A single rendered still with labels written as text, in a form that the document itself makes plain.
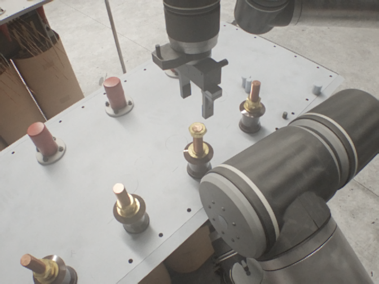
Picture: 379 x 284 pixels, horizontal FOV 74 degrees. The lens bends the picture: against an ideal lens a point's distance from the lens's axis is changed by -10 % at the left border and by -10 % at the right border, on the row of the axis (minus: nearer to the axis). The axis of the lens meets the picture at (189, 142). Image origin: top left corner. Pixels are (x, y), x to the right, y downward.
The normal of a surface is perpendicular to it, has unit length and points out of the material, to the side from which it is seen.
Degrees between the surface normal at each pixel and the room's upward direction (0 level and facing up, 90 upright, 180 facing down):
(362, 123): 24
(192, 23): 90
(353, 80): 0
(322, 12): 88
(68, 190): 0
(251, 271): 13
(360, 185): 0
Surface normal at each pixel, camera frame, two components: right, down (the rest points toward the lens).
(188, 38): -0.22, 0.77
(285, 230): -0.30, -0.05
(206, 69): -0.05, -0.62
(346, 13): 0.04, 0.76
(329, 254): 0.17, -0.34
